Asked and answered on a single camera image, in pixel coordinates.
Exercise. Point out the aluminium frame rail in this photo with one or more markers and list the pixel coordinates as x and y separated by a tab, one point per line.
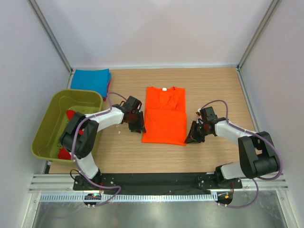
48	183

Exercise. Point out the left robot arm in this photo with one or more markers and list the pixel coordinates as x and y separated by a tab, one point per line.
80	133

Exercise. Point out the blue folded t shirt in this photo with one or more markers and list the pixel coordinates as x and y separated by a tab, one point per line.
92	80

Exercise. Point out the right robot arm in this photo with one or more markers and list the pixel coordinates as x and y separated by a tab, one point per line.
258	157

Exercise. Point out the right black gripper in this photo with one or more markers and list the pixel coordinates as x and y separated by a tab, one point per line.
193	137

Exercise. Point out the right aluminium corner post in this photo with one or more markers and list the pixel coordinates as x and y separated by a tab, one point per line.
258	32

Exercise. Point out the white slotted cable duct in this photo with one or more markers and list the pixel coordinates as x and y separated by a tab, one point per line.
87	197

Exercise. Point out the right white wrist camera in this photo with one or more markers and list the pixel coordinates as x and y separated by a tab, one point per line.
200	113

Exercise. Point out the aluminium corner post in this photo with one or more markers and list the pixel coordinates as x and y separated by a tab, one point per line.
258	32
51	36

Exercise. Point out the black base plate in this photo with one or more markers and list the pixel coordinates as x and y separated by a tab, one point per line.
167	183

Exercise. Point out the orange t shirt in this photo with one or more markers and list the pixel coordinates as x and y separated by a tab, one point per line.
165	117

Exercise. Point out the olive green plastic basket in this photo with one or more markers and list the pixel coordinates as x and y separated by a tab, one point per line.
46	144

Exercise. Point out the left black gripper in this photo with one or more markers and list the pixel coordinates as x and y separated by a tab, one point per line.
139	126

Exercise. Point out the left aluminium corner post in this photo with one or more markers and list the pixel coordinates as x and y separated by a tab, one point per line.
51	36

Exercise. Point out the red t shirt in basket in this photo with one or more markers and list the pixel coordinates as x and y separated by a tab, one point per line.
66	139

